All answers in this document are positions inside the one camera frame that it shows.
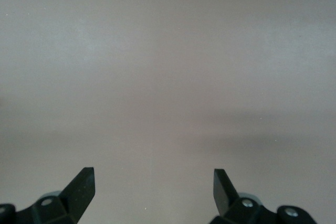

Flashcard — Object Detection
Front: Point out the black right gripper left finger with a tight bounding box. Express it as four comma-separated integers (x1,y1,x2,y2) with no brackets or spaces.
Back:
0,167,96,224

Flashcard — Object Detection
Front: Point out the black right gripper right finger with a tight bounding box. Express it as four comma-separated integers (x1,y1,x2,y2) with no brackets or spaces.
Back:
209,168,318,224

